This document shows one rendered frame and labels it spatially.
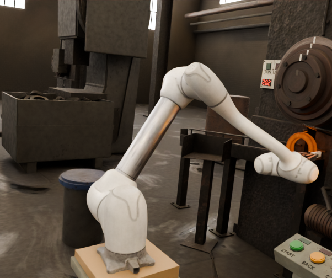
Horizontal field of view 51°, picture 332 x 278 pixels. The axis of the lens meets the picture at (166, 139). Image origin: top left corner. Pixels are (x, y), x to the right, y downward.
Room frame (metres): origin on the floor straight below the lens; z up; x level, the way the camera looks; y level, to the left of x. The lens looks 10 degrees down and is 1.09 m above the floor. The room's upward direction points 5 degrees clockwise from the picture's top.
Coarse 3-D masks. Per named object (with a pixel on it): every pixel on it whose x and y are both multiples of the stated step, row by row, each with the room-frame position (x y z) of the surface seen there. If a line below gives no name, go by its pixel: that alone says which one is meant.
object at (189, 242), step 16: (192, 144) 2.32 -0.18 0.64; (208, 144) 2.29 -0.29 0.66; (224, 144) 2.07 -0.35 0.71; (208, 160) 2.08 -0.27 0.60; (224, 160) 2.11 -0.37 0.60; (208, 176) 2.15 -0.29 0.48; (208, 192) 2.15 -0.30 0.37; (208, 208) 2.18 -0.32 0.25; (192, 240) 2.20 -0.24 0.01; (208, 240) 2.22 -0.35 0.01
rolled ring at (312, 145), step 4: (300, 132) 1.91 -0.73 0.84; (304, 132) 1.92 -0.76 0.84; (292, 136) 1.95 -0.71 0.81; (296, 136) 1.93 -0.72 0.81; (300, 136) 1.91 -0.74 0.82; (304, 136) 1.88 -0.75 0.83; (308, 136) 1.87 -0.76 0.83; (288, 140) 1.97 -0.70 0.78; (292, 140) 1.95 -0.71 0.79; (296, 140) 1.95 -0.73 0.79; (308, 140) 1.86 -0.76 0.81; (312, 140) 1.85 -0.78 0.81; (288, 144) 1.97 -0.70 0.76; (292, 144) 1.96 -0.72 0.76; (308, 144) 1.86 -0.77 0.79; (312, 144) 1.84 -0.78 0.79; (316, 144) 1.85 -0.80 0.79; (288, 148) 1.96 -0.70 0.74; (292, 148) 1.96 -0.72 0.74; (312, 148) 1.83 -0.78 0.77; (316, 148) 1.84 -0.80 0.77
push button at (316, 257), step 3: (315, 252) 0.96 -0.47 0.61; (318, 252) 0.96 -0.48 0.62; (312, 255) 0.95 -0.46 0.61; (315, 255) 0.95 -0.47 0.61; (318, 255) 0.95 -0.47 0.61; (321, 255) 0.94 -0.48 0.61; (312, 258) 0.94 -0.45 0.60; (315, 258) 0.94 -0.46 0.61; (318, 258) 0.94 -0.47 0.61; (321, 258) 0.93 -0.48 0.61; (324, 258) 0.94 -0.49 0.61; (315, 261) 0.93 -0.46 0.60; (318, 261) 0.93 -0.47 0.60; (321, 261) 0.93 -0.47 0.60
